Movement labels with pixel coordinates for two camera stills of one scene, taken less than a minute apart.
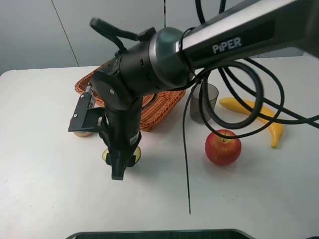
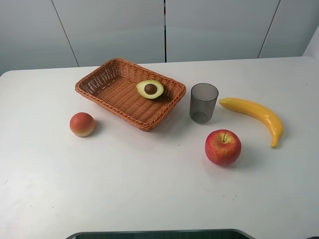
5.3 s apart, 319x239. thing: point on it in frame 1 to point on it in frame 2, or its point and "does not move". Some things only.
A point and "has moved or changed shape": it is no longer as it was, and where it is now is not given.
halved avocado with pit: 137,153 has moved or changed shape
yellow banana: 239,105 does not move
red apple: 222,151 does not move
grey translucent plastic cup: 194,111 does not move
